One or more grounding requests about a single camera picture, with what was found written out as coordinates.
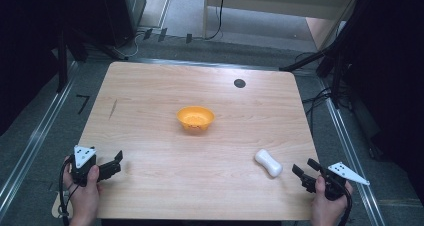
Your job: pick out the black metal stand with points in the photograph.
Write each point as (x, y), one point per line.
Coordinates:
(335, 69)
(62, 62)

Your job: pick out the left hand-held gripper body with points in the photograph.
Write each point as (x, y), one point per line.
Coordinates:
(81, 159)

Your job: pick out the metal floor rail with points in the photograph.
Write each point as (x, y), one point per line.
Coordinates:
(206, 64)
(36, 139)
(350, 149)

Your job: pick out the orange plastic bowl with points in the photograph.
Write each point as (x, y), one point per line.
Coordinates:
(195, 118)

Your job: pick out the black angled tape mark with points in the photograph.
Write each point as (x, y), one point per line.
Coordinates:
(84, 103)

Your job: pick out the white peanut-shaped soap bar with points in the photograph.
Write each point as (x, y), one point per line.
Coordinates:
(268, 162)

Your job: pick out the beige rounded board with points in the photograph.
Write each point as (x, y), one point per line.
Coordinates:
(56, 206)

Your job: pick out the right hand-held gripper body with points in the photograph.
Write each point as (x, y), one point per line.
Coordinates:
(335, 182)

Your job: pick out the person's right hand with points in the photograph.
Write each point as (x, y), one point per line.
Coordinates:
(328, 209)

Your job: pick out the person's left hand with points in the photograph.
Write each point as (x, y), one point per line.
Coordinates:
(85, 197)

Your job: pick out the black cabinet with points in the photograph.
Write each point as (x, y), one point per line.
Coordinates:
(123, 9)

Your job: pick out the black tape strip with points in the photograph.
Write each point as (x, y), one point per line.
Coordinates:
(162, 34)
(147, 33)
(188, 38)

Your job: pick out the white frame furniture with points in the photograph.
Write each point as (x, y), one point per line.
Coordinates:
(280, 1)

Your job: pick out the black round table grommet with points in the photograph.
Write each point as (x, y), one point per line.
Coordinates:
(239, 83)

